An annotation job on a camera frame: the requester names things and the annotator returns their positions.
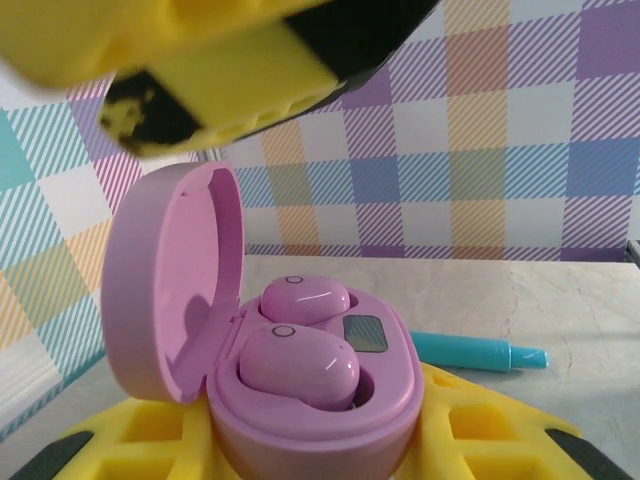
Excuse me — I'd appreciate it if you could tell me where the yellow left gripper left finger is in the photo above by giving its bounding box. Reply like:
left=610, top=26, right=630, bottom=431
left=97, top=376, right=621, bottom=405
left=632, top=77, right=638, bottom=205
left=0, top=399, right=236, bottom=480

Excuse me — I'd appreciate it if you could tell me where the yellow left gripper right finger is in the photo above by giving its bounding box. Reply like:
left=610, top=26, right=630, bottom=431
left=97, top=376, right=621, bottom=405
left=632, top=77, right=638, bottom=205
left=399, top=362, right=640, bottom=480

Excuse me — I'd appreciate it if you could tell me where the purple earbud case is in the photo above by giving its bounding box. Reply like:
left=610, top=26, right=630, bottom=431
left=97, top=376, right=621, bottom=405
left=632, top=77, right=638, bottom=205
left=101, top=160, right=426, bottom=480

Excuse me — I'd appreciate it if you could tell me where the purple earbud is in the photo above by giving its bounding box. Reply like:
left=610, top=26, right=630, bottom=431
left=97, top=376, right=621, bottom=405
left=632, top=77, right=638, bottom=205
left=260, top=273, right=351, bottom=334
left=235, top=323, right=361, bottom=409

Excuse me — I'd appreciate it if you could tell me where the teal marker pen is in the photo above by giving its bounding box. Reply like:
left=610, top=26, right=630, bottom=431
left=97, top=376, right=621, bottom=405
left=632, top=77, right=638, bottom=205
left=409, top=329, right=551, bottom=374

